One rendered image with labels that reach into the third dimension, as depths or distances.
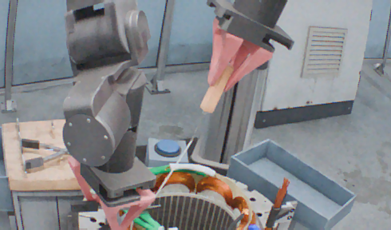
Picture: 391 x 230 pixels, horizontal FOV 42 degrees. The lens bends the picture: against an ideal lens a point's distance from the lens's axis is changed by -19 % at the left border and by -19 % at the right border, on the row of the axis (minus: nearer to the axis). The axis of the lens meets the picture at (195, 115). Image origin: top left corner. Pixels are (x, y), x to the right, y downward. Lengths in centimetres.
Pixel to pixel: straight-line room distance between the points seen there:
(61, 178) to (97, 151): 41
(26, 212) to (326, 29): 248
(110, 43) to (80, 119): 9
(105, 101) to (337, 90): 300
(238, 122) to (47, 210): 48
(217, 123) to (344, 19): 214
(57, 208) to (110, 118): 49
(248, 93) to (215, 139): 13
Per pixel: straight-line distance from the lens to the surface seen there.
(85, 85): 57
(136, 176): 66
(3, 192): 98
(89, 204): 74
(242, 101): 123
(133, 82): 61
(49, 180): 96
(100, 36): 58
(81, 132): 55
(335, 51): 335
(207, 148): 130
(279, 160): 114
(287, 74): 320
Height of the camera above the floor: 165
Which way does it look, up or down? 30 degrees down
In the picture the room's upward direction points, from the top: 9 degrees clockwise
